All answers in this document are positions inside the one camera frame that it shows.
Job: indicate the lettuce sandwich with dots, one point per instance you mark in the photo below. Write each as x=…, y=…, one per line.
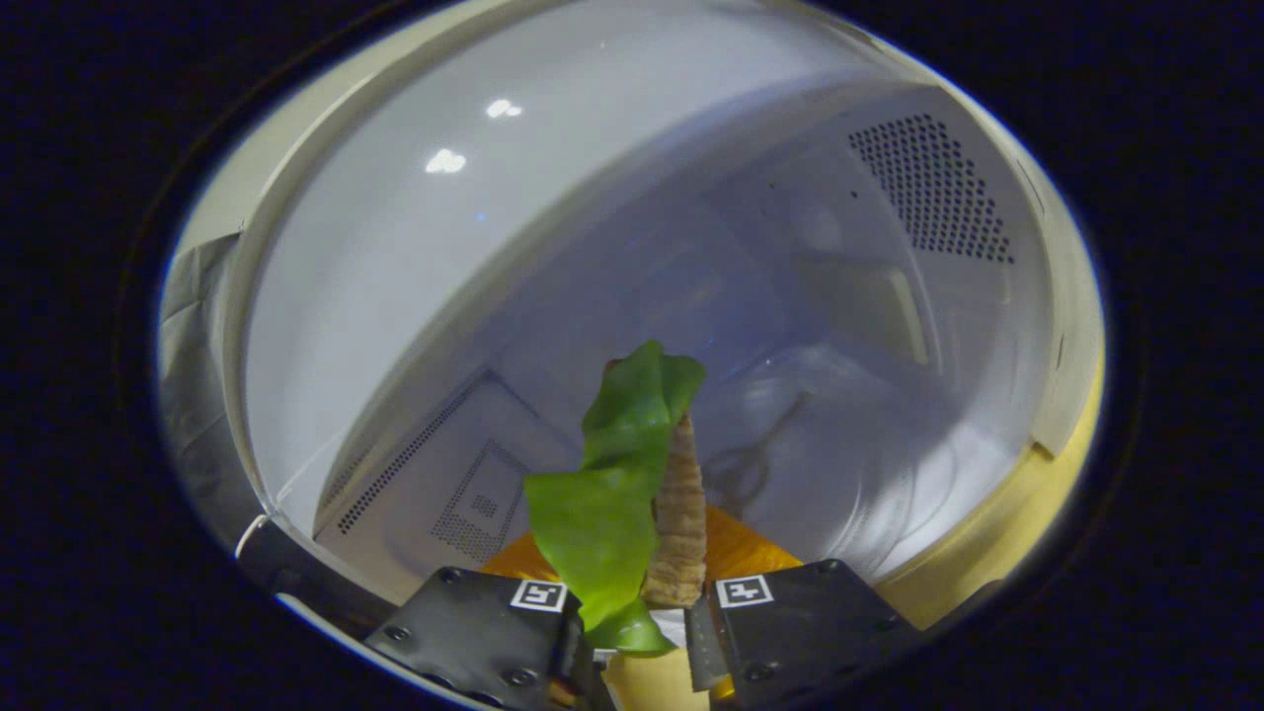
x=612, y=474

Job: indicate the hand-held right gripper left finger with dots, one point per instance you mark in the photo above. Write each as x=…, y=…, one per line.
x=474, y=632

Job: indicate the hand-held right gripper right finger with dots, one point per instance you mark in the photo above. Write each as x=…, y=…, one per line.
x=800, y=632

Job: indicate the glass turntable plate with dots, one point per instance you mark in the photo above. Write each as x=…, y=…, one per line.
x=869, y=474

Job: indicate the white microwave oven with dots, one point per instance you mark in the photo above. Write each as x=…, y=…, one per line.
x=444, y=296

